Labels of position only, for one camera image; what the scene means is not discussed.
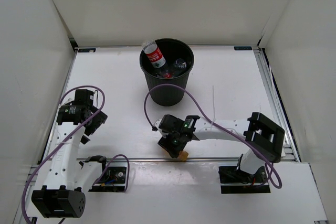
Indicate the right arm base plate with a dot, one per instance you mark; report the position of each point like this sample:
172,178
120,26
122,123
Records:
234,181

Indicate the black plastic waste bin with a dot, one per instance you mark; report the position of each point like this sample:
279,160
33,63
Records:
166,61

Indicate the clear bottle colourful label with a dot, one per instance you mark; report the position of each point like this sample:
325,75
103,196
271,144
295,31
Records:
161,74

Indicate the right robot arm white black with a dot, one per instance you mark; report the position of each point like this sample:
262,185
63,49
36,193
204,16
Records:
263,136

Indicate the red label water bottle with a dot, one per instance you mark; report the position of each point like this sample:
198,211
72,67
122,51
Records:
155,56

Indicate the orange juice bottle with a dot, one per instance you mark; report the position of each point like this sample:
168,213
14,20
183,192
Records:
182,157

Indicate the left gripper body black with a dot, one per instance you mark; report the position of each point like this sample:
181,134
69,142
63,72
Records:
94,123

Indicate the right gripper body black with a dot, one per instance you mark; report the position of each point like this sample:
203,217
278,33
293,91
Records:
177,142

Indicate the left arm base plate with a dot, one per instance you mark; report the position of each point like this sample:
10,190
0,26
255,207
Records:
115,180

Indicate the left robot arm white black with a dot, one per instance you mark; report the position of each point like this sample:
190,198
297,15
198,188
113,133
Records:
68,180

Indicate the clear unlabelled plastic bottle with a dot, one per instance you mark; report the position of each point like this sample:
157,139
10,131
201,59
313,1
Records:
178,67

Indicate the white zip tie right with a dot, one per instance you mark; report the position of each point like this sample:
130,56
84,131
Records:
214,111

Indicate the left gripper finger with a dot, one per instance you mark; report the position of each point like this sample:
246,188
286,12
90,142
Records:
84,139
101,117

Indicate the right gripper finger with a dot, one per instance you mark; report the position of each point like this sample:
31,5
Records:
175,152
165,144

